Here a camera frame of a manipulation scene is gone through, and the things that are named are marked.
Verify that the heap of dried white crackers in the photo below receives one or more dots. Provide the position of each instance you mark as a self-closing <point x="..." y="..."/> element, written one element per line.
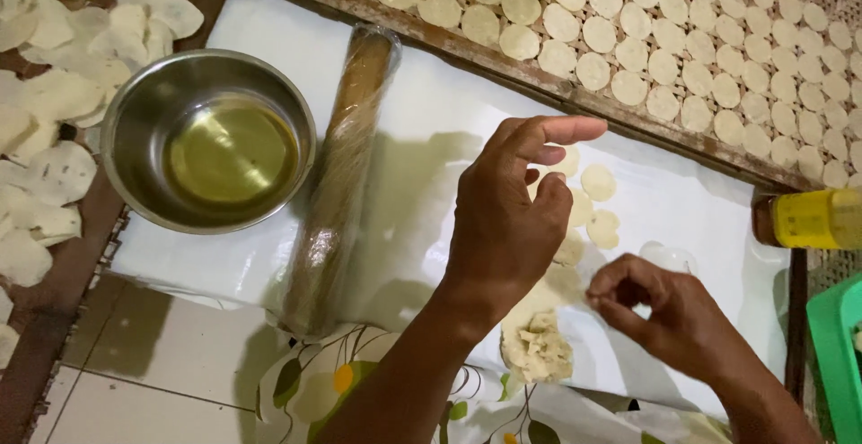
<point x="47" y="94"/>

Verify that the yellow cooking oil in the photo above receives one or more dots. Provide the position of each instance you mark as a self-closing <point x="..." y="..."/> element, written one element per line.
<point x="232" y="151"/>

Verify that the white plastic sheet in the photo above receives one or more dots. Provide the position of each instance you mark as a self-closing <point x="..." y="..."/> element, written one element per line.
<point x="431" y="114"/>

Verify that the lump of raw dough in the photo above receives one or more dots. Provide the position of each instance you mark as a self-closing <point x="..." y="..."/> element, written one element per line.
<point x="535" y="350"/>

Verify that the clear plastic cup cutter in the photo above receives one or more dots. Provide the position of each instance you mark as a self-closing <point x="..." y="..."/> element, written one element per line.
<point x="670" y="257"/>

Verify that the floral patterned cloth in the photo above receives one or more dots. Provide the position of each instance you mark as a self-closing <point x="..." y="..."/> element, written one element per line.
<point x="303" y="390"/>

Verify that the person's left hand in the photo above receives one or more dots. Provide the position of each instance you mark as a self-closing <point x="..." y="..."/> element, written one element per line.
<point x="498" y="228"/>

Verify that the brown wooden tray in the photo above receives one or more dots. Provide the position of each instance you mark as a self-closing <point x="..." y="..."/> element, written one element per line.
<point x="81" y="262"/>

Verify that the rows of drying cracker discs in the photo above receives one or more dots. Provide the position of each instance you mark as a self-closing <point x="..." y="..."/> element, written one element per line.
<point x="667" y="33"/>

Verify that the flattened raw dough scrap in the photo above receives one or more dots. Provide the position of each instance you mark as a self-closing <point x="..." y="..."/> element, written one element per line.
<point x="555" y="286"/>

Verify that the dark wooden plank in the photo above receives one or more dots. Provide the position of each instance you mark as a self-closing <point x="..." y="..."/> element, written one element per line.
<point x="797" y="323"/>

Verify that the green plastic stool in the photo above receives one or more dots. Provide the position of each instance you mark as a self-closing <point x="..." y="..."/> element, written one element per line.
<point x="838" y="356"/>

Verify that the person's right hand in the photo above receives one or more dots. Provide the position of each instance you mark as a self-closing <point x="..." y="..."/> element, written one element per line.
<point x="680" y="323"/>

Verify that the yellow-labelled bottle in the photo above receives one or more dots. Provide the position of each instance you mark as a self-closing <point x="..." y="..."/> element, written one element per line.
<point x="815" y="218"/>

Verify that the cut raw dough round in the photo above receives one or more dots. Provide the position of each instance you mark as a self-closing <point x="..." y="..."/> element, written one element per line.
<point x="581" y="207"/>
<point x="603" y="228"/>
<point x="599" y="183"/>
<point x="571" y="161"/>
<point x="571" y="249"/>

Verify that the stainless steel bowl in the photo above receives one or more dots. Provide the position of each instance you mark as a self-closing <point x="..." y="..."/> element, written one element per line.
<point x="135" y="127"/>

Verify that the plastic-wrapped wooden rolling pin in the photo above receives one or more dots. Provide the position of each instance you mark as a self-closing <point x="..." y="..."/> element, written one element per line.
<point x="337" y="188"/>

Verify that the wooden-framed bamboo drying tray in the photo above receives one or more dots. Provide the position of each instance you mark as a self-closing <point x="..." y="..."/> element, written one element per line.
<point x="417" y="30"/>

